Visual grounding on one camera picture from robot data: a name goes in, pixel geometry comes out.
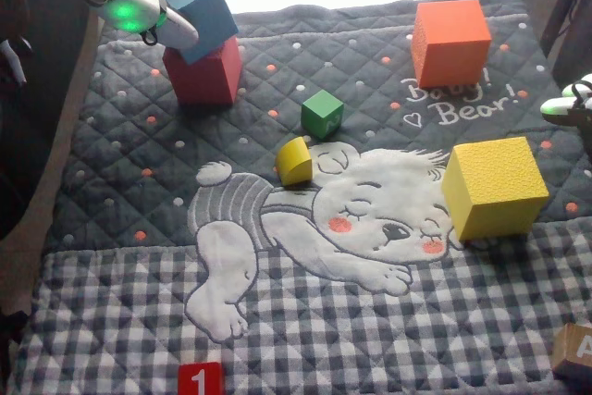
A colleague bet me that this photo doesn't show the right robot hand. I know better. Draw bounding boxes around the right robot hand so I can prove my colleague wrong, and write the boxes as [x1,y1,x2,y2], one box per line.
[539,73,592,128]

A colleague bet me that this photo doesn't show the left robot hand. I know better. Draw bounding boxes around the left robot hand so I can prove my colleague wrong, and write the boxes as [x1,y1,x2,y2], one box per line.
[97,0,218,50]

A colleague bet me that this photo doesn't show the blue foam cube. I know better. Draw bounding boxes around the blue foam cube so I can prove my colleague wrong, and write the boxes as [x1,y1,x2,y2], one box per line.
[150,0,241,66]

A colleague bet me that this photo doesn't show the large yellow foam cube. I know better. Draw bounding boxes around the large yellow foam cube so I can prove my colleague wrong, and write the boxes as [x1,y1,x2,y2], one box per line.
[441,136,550,242]

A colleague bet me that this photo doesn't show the red foam cube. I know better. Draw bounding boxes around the red foam cube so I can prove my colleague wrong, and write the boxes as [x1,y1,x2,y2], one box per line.
[161,36,243,106]

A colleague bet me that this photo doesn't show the orange foam cube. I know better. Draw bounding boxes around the orange foam cube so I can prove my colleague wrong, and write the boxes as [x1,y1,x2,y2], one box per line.
[411,0,493,90]

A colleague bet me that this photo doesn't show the small green cube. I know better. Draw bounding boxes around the small green cube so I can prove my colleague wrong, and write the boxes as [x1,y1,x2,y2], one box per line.
[301,90,345,140]

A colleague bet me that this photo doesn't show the yellow quarter-round block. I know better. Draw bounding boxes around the yellow quarter-round block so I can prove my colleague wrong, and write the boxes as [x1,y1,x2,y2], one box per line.
[274,135,315,187]

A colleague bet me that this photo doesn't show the wooden letter block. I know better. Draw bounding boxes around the wooden letter block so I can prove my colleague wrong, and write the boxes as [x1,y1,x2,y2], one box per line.
[552,323,592,385]

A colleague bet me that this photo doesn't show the red number tile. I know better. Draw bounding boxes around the red number tile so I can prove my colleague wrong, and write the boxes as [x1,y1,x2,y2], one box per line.
[179,361,224,395]

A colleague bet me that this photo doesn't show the grey quilt with bear print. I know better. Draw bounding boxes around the grey quilt with bear print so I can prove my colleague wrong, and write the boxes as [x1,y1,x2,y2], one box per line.
[8,0,592,395]

